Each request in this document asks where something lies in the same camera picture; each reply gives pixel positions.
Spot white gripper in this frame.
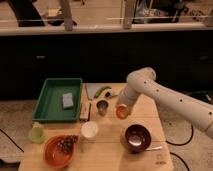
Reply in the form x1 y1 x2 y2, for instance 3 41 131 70
117 87 140 114

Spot orange apple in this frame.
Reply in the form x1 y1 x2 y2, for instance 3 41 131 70
116 105 128 119

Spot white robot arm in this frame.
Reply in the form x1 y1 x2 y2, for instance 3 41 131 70
117 67 213 140

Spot small metal cup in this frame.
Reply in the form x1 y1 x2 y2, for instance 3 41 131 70
96 100 109 116

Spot white paper cup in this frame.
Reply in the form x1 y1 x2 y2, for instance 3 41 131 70
81 121 99 140

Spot light green plastic cup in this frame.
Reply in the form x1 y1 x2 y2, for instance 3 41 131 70
28 123 45 144

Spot spoon with dark head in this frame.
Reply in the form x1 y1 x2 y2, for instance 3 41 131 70
105 92 118 99

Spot green cucumber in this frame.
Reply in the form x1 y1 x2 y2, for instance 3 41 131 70
94 86 111 99

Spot dark purple bowl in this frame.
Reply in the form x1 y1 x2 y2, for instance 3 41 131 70
124 124 151 153

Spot wooden block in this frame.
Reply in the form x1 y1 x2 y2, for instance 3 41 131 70
79 102 91 121

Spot blue sponge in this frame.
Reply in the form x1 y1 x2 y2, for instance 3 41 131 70
62 93 74 109

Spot green plastic tray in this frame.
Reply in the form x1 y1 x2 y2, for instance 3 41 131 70
32 78 83 123

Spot bunch of dark grapes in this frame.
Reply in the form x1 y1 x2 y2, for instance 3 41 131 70
57 135 78 154

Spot orange plastic bowl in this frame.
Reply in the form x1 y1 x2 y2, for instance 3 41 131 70
43 135 75 169

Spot black cable on floor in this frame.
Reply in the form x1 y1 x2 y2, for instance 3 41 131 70
165 124 195 171

